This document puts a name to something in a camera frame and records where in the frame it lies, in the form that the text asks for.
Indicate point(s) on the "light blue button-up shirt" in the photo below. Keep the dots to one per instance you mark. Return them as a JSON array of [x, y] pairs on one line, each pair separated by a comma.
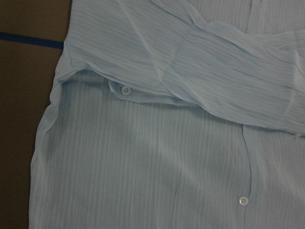
[[175, 114]]

